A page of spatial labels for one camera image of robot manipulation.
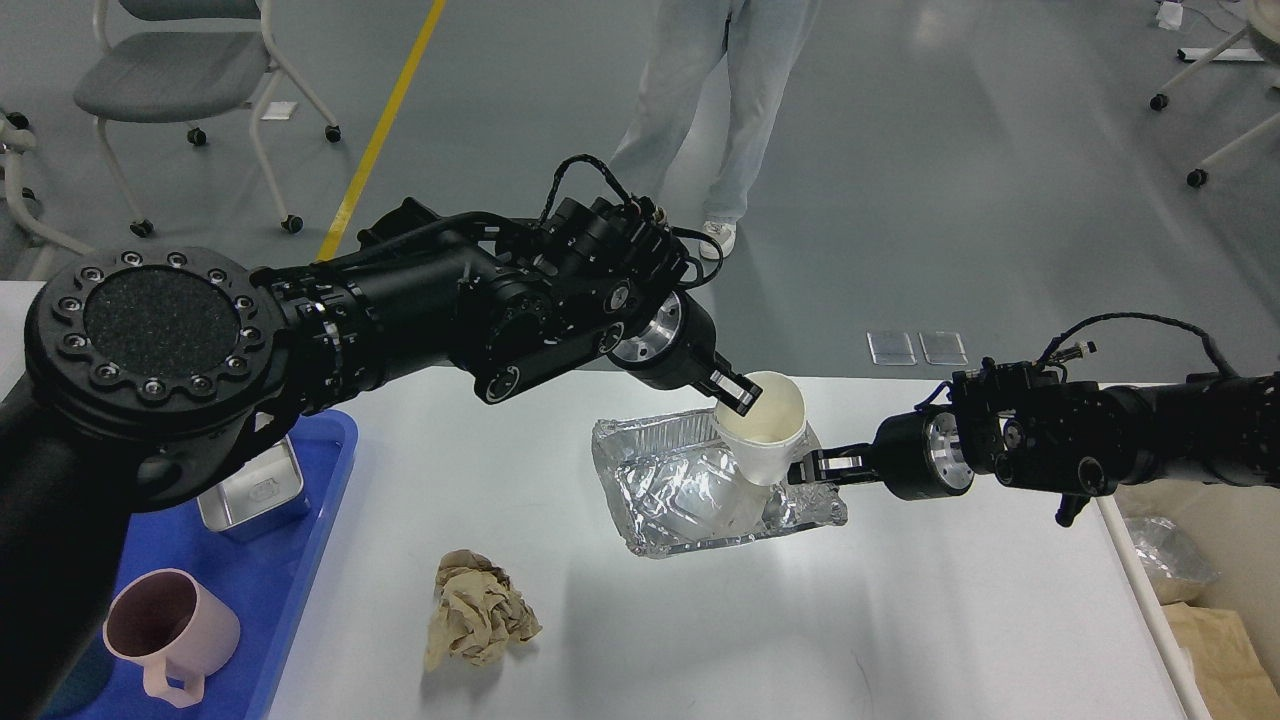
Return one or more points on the clear floor plate left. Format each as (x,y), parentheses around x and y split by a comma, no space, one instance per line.
(891,348)

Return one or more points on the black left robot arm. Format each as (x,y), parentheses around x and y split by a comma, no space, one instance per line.
(149,376)

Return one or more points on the grey wheeled chair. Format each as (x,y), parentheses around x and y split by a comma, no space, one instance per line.
(218,123)

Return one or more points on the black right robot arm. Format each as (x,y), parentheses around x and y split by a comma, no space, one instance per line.
(1029,426)

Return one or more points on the crumpled clear plastic bag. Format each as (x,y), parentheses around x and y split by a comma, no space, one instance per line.
(1177,570)

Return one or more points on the stainless steel rectangular tin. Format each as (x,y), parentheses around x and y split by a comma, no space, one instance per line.
(266,494)

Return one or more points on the clear floor plate right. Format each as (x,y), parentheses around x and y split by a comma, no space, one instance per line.
(943,348)

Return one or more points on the clear floor plate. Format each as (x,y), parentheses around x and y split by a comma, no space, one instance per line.
(943,348)
(891,348)

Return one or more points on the white plastic bin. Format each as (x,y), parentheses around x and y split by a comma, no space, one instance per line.
(1211,555)

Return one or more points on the brown paper bag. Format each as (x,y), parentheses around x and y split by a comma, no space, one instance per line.
(1229,675)

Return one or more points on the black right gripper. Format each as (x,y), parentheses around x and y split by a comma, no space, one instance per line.
(915,455)

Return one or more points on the crumpled brown paper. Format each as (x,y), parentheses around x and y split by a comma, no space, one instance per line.
(479,612)

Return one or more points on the aluminium foil tray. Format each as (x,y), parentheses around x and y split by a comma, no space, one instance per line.
(672,486)

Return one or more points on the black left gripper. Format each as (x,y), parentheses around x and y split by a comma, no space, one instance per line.
(677,349)

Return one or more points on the pink plastic mug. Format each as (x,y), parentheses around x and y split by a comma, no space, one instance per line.
(176,630)

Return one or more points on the white side table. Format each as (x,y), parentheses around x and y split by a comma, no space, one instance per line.
(16,298)

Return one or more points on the white paper cup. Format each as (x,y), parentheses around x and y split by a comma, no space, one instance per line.
(765,441)

